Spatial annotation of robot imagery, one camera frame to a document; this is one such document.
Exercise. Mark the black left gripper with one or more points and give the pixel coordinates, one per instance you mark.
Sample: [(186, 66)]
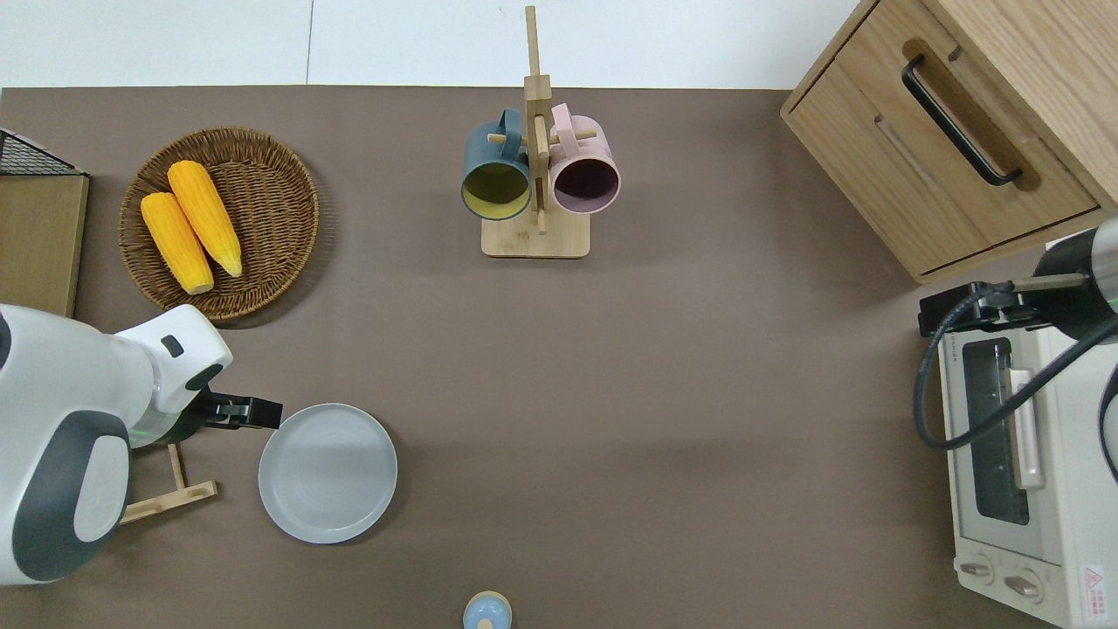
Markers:
[(199, 412)]

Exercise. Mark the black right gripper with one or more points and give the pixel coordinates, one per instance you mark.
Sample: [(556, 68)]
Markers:
[(1004, 306)]

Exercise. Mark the gray plate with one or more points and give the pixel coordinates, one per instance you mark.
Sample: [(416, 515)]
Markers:
[(327, 476)]

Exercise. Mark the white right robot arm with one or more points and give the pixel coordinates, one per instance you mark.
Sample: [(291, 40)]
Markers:
[(1079, 279)]

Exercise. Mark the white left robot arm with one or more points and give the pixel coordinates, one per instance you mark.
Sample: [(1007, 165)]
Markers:
[(70, 411)]

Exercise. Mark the wooden plate rack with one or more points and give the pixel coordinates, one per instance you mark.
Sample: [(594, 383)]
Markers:
[(179, 494)]

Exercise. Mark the wooden drawer cabinet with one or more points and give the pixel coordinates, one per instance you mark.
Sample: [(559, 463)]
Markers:
[(873, 157)]

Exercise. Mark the yellow corn cob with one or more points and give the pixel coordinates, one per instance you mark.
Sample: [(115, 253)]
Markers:
[(205, 214), (175, 240)]

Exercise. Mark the brown wicker basket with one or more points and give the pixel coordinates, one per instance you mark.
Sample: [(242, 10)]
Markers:
[(271, 192)]

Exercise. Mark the white toaster oven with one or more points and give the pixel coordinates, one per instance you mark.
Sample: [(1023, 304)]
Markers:
[(1074, 524)]

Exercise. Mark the toaster oven knob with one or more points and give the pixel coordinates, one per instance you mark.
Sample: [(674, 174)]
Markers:
[(976, 570), (1024, 587)]

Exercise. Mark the blue service bell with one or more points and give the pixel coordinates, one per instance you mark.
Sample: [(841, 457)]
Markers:
[(486, 611)]

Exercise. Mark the wooden mug tree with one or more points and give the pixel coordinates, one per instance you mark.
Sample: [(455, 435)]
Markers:
[(534, 238)]

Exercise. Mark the brown table mat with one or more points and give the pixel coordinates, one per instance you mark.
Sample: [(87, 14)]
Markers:
[(611, 393)]

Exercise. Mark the dark blue mug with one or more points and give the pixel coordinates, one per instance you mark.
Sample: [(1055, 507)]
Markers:
[(491, 153)]

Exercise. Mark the pink mug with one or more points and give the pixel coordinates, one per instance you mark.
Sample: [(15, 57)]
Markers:
[(587, 155)]

